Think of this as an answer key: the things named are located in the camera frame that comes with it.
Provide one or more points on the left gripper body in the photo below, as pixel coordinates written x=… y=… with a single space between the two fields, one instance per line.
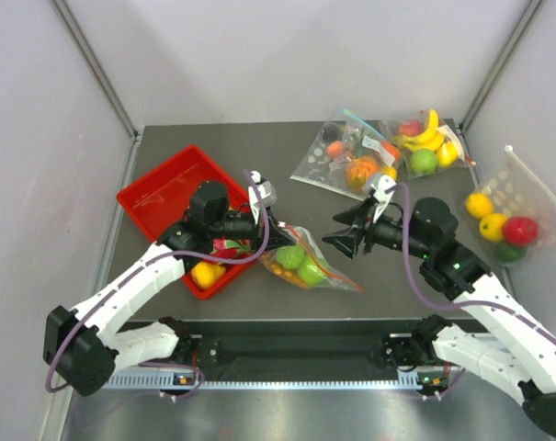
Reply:
x=261 y=235

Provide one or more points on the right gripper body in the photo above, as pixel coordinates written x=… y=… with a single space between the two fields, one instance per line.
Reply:
x=365 y=223

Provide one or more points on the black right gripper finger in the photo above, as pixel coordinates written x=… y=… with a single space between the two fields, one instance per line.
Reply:
x=344 y=242
x=350 y=216

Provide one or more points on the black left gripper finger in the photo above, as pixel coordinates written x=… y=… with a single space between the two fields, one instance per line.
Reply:
x=274 y=243
x=284 y=232

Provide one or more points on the zip bag with red zipper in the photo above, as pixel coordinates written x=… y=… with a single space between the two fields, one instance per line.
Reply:
x=335 y=279

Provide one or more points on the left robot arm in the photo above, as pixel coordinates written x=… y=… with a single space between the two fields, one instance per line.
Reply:
x=85 y=346

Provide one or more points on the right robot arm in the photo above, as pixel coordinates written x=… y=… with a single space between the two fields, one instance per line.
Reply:
x=525 y=369

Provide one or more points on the green apple in red-zip bag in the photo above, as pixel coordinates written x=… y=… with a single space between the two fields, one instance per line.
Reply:
x=310 y=273

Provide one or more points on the yellow mango in blue-zip bag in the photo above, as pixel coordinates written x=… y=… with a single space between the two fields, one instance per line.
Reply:
x=389 y=171

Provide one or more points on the dotted flat zip bag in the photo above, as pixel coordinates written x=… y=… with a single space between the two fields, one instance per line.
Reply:
x=316 y=168

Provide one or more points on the zip bag with blue zipper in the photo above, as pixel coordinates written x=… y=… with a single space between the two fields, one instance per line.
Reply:
x=356 y=150

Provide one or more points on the green apple in banana bag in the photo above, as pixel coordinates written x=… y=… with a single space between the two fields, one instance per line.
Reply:
x=423 y=162

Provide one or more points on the zip bag with bananas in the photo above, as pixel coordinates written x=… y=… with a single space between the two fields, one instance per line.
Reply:
x=465 y=160

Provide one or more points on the yellow banana bunch in bag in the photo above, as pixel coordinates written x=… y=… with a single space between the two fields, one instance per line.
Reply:
x=431 y=138

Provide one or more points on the yellow lemon in banana bag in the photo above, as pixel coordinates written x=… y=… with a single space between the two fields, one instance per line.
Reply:
x=447 y=155

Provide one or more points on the dotted zip bag with lemons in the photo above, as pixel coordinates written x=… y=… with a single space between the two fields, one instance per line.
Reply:
x=516 y=191

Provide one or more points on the red apple in dotted bag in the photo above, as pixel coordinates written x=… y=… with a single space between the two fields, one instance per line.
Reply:
x=520 y=231

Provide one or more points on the orange mandarin cluster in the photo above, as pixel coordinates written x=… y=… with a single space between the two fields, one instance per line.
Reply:
x=280 y=271

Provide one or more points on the orange pineapple toy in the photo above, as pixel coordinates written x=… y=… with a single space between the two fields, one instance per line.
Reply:
x=359 y=170

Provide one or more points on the pink dragon fruit toy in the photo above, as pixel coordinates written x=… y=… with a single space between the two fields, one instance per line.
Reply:
x=231 y=249

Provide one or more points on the orange persimmon toy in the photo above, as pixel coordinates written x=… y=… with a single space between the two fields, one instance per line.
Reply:
x=335 y=149

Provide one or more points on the orange tomato toy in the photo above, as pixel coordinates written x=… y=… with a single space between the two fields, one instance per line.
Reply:
x=392 y=149

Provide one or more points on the yellow fruit in tray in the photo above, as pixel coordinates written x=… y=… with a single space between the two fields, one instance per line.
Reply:
x=206 y=274

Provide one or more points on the red peach toy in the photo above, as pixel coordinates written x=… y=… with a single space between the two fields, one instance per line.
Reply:
x=411 y=128

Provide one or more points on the yellow lemon left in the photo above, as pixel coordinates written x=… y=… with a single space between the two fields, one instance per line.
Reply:
x=479 y=205

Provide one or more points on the red plastic tray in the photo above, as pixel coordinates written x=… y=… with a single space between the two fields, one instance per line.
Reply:
x=159 y=198

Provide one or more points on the yellow orange with green stem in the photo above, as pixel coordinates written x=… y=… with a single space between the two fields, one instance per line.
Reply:
x=491 y=227

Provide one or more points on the dark green avocado toy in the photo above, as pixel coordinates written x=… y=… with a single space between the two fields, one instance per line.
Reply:
x=506 y=253

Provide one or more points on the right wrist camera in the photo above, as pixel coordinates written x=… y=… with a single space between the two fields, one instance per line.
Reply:
x=380 y=188

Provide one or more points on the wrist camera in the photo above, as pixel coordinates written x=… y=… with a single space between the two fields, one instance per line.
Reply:
x=380 y=188
x=260 y=189

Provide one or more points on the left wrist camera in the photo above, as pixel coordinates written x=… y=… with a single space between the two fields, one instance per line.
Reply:
x=260 y=189

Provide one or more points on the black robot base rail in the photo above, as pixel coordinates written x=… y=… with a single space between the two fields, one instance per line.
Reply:
x=301 y=349

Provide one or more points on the white slotted cable duct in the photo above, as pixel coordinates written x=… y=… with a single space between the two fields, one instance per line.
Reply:
x=182 y=379

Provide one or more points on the aluminium corner post right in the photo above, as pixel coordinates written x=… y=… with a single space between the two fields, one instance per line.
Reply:
x=515 y=36

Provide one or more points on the aluminium corner post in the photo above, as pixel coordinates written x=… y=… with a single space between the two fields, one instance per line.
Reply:
x=66 y=16
x=515 y=36

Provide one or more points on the aluminium corner post left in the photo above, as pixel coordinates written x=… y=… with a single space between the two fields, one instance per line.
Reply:
x=66 y=16

